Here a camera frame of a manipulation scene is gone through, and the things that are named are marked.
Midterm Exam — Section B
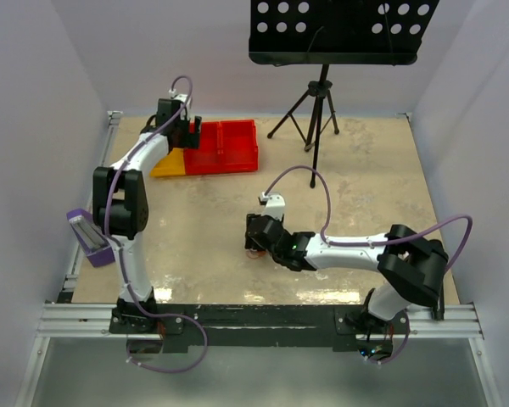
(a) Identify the yellow plastic bin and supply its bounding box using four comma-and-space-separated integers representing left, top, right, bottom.
149, 148, 186, 177

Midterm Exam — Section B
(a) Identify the red double compartment bin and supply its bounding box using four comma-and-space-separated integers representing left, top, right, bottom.
183, 120, 259, 176

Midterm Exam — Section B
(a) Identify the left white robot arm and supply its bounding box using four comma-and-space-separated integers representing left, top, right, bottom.
92, 92, 201, 333

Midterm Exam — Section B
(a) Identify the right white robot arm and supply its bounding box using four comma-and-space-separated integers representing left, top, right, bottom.
245, 214, 449, 335

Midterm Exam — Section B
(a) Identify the purple holder block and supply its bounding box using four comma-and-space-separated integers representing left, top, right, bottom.
66, 209, 115, 268

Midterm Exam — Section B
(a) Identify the black music stand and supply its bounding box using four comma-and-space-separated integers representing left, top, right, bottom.
248, 0, 442, 190

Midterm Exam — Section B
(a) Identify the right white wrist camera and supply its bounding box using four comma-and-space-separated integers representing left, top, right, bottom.
259, 192, 286, 222

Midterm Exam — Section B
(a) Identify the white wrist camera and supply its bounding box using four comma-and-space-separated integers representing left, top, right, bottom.
168, 88, 192, 114
259, 192, 286, 222

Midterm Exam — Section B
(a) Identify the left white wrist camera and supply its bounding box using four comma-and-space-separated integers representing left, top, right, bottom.
168, 88, 192, 114

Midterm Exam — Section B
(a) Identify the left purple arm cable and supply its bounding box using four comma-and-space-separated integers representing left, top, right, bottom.
103, 75, 209, 374

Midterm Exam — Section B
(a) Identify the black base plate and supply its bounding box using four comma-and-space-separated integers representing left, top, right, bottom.
109, 304, 409, 353

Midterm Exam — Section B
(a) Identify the aluminium left rail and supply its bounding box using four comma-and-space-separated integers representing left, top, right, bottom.
59, 110, 124, 303

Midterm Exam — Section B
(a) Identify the aluminium rail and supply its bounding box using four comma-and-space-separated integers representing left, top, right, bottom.
36, 304, 484, 339
59, 110, 124, 303

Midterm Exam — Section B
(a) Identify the aluminium front rail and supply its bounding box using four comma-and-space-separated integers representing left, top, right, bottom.
36, 304, 484, 339

